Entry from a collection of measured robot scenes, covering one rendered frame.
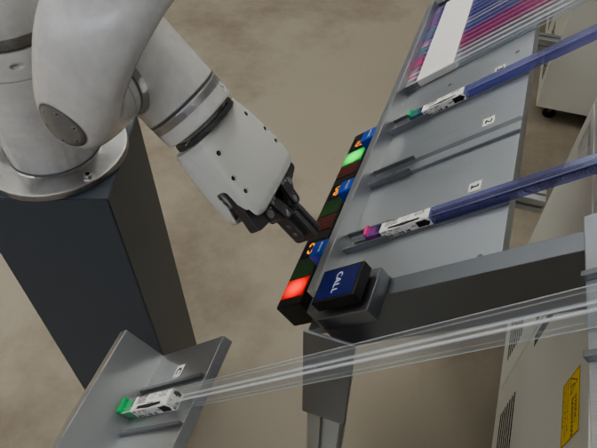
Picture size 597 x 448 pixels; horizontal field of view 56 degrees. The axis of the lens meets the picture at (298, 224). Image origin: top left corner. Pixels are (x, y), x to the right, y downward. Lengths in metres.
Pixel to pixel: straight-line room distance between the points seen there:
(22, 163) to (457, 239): 0.54
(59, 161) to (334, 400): 0.45
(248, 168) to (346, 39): 1.89
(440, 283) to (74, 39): 0.34
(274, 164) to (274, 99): 1.49
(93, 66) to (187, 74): 0.12
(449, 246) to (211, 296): 1.03
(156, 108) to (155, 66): 0.04
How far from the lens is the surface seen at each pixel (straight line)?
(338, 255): 0.62
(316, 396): 0.63
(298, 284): 0.67
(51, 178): 0.79
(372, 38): 2.46
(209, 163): 0.56
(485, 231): 0.52
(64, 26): 0.46
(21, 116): 0.74
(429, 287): 0.49
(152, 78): 0.54
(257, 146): 0.59
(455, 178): 0.61
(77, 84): 0.47
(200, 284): 1.51
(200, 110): 0.55
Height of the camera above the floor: 1.21
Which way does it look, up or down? 48 degrees down
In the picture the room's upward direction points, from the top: straight up
